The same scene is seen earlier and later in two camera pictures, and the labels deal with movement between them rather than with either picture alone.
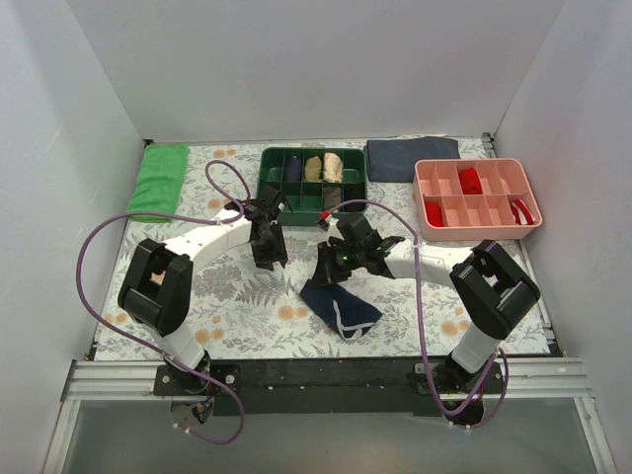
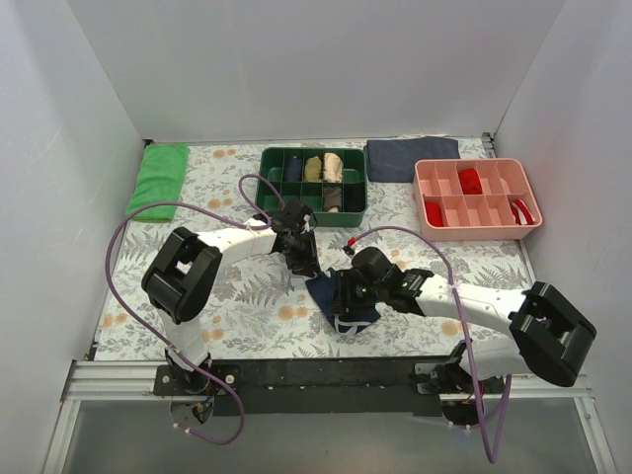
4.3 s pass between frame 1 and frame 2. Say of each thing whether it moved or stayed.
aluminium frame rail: stayed
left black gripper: moved
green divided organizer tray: stayed
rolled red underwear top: stayed
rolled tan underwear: stayed
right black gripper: moved
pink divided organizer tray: stayed
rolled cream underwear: stayed
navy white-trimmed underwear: moved
